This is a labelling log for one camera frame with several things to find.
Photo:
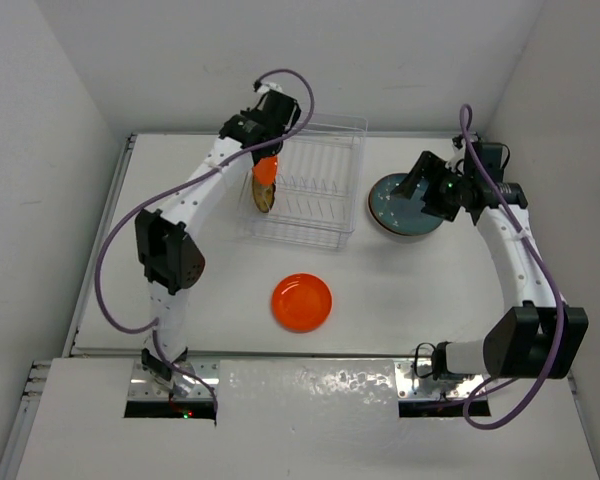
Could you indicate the yellow brown plate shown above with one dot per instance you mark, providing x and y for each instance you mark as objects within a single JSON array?
[{"x": 263, "y": 195}]

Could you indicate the white wire dish rack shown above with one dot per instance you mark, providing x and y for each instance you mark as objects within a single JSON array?
[{"x": 316, "y": 186}]

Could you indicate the orange plate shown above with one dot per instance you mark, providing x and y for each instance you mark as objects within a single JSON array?
[
  {"x": 265, "y": 171},
  {"x": 301, "y": 302}
]

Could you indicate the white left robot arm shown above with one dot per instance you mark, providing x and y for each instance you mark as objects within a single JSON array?
[{"x": 165, "y": 237}]

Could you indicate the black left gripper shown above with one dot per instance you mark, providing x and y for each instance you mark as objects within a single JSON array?
[{"x": 248, "y": 111}]

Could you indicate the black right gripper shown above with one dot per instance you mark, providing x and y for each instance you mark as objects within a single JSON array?
[{"x": 429, "y": 165}]

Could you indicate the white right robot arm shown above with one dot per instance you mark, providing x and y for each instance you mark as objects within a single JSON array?
[{"x": 538, "y": 327}]

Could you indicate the red teal floral plate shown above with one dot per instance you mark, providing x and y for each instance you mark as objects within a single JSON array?
[{"x": 372, "y": 217}]

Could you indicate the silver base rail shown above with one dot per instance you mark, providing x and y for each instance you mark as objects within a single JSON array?
[{"x": 404, "y": 382}]

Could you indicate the dark teal plate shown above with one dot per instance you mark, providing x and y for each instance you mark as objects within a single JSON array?
[{"x": 389, "y": 182}]

